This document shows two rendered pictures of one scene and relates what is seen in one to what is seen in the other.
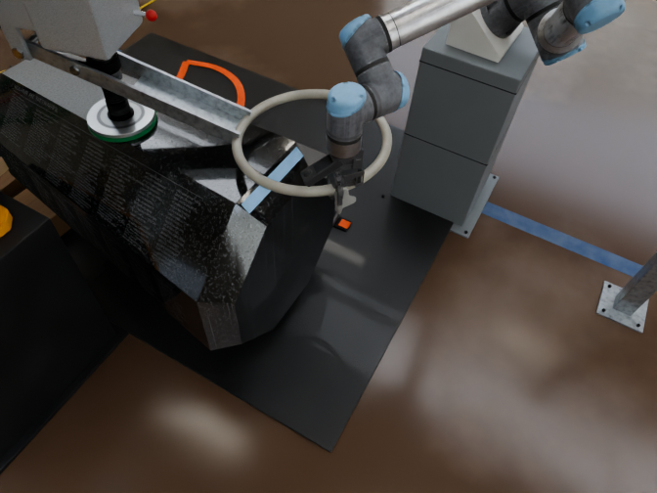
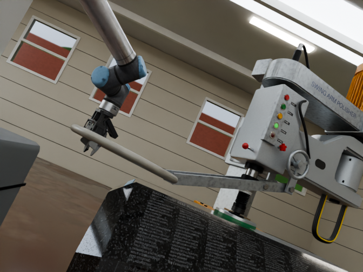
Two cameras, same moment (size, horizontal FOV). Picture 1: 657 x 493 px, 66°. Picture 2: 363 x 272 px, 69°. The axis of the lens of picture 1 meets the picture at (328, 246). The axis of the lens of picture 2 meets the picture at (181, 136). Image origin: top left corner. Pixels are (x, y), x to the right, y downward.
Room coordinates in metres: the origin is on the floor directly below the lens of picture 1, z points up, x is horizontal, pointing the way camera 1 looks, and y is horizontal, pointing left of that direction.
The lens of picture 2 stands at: (2.28, -0.35, 0.88)
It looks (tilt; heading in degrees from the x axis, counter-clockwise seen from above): 9 degrees up; 149
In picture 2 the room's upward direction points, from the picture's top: 23 degrees clockwise
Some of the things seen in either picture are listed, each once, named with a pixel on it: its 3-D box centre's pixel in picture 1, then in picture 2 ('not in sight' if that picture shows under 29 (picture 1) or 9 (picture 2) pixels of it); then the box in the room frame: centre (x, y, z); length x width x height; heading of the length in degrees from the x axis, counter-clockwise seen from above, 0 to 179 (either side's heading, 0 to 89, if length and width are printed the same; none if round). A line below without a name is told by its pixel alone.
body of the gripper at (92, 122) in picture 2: (344, 165); (99, 123); (1.01, -0.03, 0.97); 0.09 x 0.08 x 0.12; 112
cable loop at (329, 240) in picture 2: not in sight; (329, 217); (1.43, 1.37, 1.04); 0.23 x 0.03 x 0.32; 81
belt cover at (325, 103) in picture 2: not in sight; (325, 111); (1.37, 1.06, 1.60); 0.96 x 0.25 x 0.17; 81
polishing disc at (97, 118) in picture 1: (121, 114); (235, 216); (1.32, 0.72, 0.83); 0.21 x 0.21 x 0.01
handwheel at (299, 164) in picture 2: not in sight; (293, 163); (1.46, 0.81, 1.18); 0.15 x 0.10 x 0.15; 81
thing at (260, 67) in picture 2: not in sight; (265, 70); (0.72, 1.09, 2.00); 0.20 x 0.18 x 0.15; 155
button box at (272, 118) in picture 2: not in sight; (277, 116); (1.42, 0.63, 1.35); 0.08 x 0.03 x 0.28; 81
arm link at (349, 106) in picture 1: (346, 112); (116, 93); (1.02, -0.02, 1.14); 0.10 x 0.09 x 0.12; 129
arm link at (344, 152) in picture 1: (343, 141); (109, 109); (1.01, -0.01, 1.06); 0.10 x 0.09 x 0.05; 22
